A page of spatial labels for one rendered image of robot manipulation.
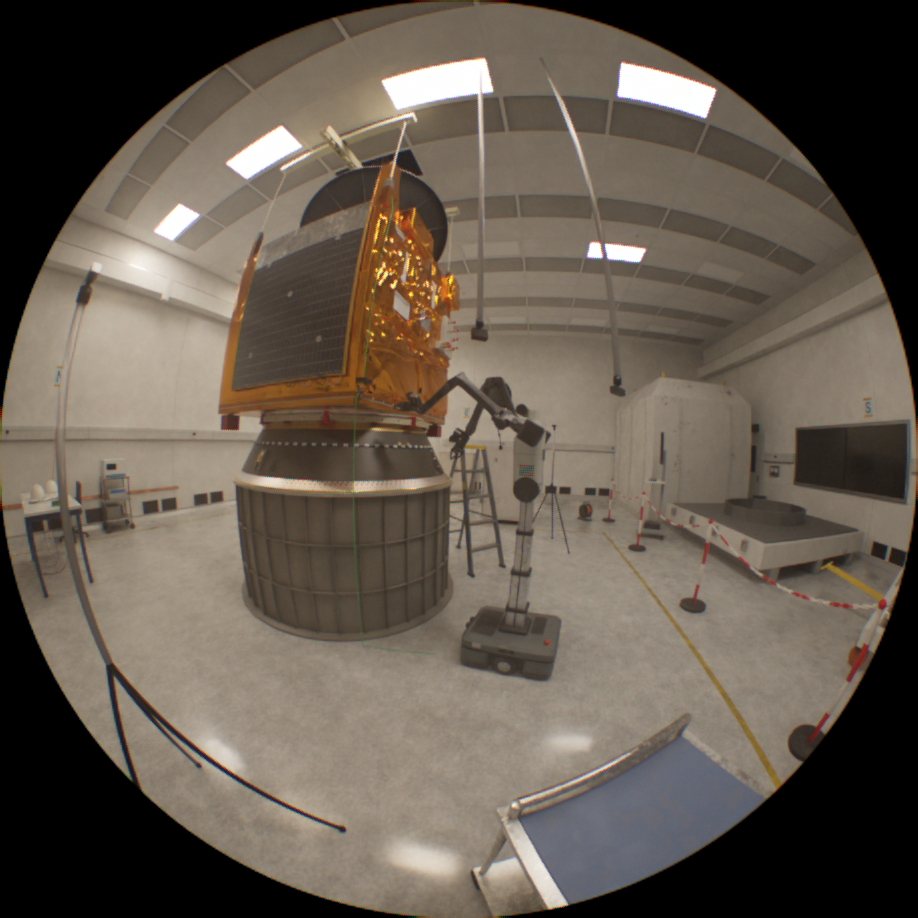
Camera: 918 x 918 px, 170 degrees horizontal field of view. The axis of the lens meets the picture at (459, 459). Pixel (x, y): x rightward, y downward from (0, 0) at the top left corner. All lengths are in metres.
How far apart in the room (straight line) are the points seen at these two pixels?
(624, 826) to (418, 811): 1.07
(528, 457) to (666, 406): 5.71
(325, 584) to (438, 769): 1.49
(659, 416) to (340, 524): 6.44
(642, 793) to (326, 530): 2.16
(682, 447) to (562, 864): 7.22
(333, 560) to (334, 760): 1.35
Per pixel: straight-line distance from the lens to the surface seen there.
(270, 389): 2.59
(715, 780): 0.84
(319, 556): 2.33
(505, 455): 5.92
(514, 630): 2.20
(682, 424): 7.41
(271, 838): 1.67
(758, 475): 9.31
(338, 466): 2.26
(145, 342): 7.05
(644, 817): 0.74
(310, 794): 1.72
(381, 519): 2.28
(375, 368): 2.19
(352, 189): 3.90
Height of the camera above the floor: 1.51
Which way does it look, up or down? 2 degrees down
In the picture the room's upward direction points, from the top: 2 degrees clockwise
